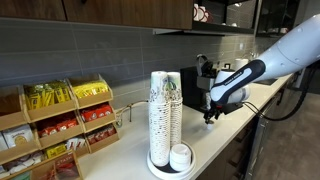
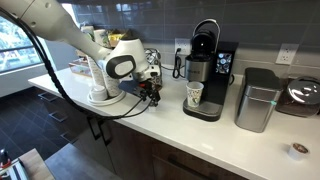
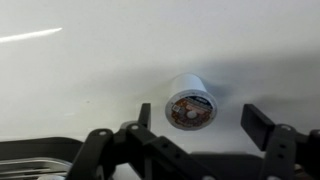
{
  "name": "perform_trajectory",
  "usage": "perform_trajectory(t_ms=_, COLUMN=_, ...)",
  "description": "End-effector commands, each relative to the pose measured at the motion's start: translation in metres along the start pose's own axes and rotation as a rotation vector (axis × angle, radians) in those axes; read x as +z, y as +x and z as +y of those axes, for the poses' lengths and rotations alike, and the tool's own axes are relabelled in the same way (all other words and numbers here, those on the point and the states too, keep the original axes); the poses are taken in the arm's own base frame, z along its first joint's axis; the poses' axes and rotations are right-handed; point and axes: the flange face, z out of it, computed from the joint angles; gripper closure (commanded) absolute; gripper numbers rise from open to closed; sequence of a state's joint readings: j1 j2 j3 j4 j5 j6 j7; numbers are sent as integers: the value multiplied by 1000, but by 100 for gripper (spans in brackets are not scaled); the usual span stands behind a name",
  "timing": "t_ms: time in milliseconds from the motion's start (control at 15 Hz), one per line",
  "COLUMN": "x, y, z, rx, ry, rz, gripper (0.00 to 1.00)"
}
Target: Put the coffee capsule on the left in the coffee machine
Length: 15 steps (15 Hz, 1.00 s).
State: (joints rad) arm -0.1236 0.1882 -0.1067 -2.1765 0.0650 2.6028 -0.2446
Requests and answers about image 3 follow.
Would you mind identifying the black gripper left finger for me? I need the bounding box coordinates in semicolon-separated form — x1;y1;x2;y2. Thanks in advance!
66;103;218;180

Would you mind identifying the white coffee capsule brown lid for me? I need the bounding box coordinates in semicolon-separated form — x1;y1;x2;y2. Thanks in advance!
164;73;218;132

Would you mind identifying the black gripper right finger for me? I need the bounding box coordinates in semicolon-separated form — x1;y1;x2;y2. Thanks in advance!
240;103;320;180

